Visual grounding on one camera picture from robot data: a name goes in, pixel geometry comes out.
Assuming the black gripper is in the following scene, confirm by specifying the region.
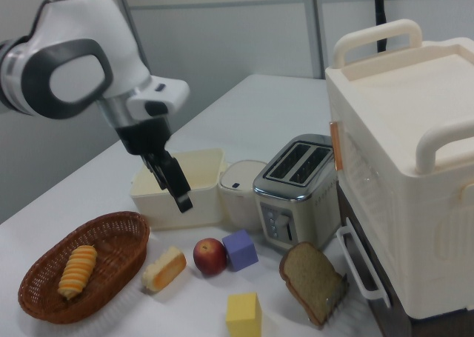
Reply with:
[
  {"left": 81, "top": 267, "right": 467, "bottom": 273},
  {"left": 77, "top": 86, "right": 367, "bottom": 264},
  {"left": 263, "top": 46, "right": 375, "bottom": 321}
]
[{"left": 116, "top": 115, "right": 194, "bottom": 214}]

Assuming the white square plastic container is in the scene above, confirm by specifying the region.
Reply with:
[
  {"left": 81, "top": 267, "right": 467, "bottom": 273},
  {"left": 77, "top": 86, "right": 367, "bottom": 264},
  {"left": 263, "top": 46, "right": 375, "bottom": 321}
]
[{"left": 128, "top": 147, "right": 229, "bottom": 231}]

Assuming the small white lidded bin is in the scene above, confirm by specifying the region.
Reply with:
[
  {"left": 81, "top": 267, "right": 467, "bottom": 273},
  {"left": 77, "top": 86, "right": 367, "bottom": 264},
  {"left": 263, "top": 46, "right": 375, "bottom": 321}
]
[{"left": 218, "top": 159, "right": 269, "bottom": 232}]

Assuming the brown wicker basket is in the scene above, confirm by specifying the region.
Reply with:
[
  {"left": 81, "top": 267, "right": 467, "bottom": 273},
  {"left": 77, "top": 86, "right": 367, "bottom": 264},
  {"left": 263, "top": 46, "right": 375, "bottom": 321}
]
[{"left": 17, "top": 210, "right": 151, "bottom": 325}]

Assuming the red apple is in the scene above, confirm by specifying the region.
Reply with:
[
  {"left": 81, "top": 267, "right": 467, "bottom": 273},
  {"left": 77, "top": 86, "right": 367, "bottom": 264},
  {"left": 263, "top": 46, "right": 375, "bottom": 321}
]
[{"left": 193, "top": 237, "right": 228, "bottom": 277}]

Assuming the cream filled cake piece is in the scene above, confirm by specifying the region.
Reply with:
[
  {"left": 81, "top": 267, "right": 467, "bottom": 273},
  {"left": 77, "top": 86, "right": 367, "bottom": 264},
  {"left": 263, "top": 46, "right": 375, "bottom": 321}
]
[{"left": 141, "top": 244, "right": 188, "bottom": 293}]

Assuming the purple foam cube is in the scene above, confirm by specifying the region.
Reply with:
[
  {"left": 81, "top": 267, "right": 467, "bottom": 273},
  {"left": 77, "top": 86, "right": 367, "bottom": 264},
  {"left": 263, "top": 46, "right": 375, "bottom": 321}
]
[{"left": 221, "top": 229, "right": 259, "bottom": 273}]

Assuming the cream and chrome toaster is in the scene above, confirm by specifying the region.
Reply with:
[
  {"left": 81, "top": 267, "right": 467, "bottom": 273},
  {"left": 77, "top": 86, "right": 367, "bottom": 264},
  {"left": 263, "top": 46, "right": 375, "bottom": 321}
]
[{"left": 252, "top": 133, "right": 340, "bottom": 252}]

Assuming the striped spiral bread roll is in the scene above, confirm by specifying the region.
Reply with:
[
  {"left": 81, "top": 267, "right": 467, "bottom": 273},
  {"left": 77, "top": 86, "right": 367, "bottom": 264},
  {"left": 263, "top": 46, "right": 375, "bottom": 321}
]
[{"left": 56, "top": 244, "right": 99, "bottom": 301}]

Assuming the yellow foam cube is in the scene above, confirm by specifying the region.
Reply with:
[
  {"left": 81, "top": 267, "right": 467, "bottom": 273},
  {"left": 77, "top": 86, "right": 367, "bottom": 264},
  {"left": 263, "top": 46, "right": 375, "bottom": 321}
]
[{"left": 225, "top": 292, "right": 263, "bottom": 337}]

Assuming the brown bread slice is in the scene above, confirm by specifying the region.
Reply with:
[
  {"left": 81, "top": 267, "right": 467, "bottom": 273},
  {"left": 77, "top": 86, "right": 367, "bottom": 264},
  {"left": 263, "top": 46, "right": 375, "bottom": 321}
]
[{"left": 278, "top": 241, "right": 344, "bottom": 330}]

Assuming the black vertical pole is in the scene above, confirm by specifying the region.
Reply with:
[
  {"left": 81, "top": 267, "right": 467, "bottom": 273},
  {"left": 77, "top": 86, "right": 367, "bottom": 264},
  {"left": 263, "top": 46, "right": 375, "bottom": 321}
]
[{"left": 371, "top": 0, "right": 390, "bottom": 53}]

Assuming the cream cabinet with handles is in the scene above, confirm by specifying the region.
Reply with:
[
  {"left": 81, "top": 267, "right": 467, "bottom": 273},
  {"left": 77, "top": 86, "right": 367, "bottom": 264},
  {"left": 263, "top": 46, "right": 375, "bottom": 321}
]
[{"left": 324, "top": 18, "right": 474, "bottom": 322}]

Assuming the brown drawer with white handle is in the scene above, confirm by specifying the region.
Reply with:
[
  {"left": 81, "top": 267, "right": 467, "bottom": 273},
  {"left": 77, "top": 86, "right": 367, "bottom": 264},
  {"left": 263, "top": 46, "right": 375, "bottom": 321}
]
[{"left": 335, "top": 183, "right": 474, "bottom": 337}]

